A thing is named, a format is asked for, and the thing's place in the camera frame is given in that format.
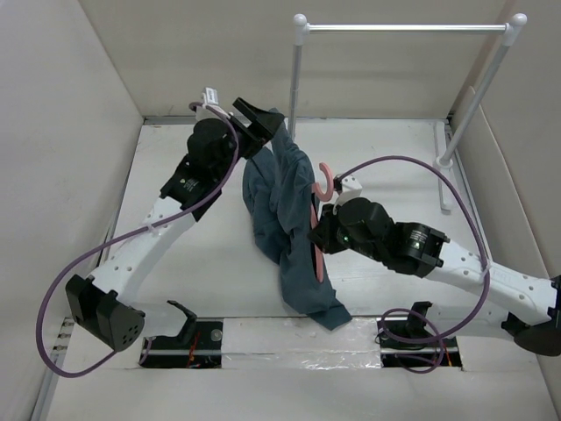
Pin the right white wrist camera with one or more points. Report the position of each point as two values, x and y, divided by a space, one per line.
347 188

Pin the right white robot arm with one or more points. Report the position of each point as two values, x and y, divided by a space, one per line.
510 305

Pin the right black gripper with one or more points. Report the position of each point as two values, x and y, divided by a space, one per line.
323 232

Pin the white metal clothes rack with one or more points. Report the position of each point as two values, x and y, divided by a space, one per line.
443 163

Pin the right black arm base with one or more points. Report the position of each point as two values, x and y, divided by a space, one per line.
407 340

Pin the teal t shirt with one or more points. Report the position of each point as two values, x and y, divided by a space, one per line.
277 192

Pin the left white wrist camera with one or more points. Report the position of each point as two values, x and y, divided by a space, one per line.
210 101

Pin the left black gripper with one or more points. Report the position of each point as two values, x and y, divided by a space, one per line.
263 127

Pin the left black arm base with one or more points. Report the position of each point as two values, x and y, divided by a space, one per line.
198 345

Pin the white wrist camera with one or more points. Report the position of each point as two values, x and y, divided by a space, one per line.
210 101
347 188

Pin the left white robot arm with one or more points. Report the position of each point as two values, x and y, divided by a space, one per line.
104 303

